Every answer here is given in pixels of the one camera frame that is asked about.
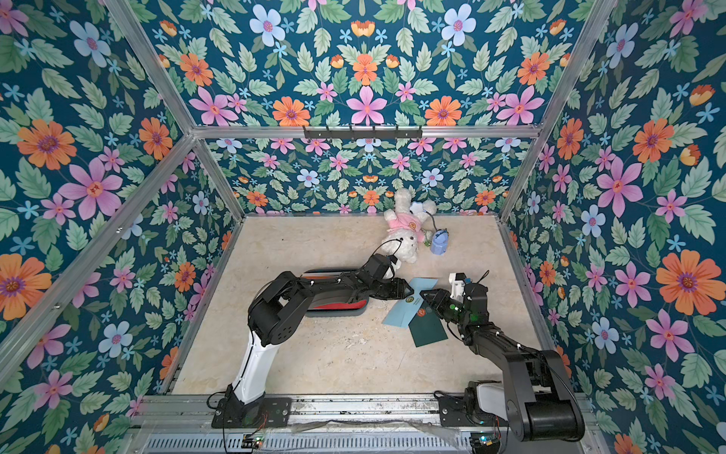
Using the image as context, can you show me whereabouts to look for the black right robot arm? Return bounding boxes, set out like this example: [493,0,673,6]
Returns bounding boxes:
[421,282,586,443]

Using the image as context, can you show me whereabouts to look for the white plush bunny pink shirt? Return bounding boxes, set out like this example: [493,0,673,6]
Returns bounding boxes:
[381,188,437,264]

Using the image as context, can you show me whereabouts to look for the blue faceted toy figure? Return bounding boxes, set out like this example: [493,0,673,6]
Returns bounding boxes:
[430,229,450,255]

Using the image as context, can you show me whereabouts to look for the light blue envelope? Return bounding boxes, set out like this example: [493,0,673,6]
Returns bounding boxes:
[382,277,438,328]

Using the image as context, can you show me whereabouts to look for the black hook rail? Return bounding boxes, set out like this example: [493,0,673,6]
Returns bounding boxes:
[302,126,424,141]

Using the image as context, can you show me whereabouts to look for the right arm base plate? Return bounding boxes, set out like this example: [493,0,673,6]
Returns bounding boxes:
[433,391,497,428]

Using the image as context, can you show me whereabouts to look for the red envelope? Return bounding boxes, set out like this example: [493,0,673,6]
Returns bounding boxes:
[309,300,368,312]

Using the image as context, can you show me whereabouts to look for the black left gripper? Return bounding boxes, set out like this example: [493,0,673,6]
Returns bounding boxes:
[369,280,416,303]

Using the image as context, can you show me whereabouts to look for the small green circuit board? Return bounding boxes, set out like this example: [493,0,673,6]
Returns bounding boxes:
[240,434,264,450]

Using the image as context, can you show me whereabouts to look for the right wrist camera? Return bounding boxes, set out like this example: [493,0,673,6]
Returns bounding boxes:
[449,272,468,302]

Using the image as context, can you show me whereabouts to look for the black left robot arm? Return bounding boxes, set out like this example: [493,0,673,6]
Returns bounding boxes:
[213,253,414,429]

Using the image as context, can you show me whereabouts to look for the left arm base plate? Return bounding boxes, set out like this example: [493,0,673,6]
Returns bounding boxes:
[211,395,292,429]

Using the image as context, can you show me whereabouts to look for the dark green envelope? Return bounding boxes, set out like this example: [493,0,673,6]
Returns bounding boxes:
[408,308,448,347]

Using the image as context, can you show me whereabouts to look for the white vent grille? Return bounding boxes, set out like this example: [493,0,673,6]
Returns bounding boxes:
[141,432,472,453]

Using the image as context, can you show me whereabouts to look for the teal storage box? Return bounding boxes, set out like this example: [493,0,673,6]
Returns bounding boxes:
[302,268,368,318]

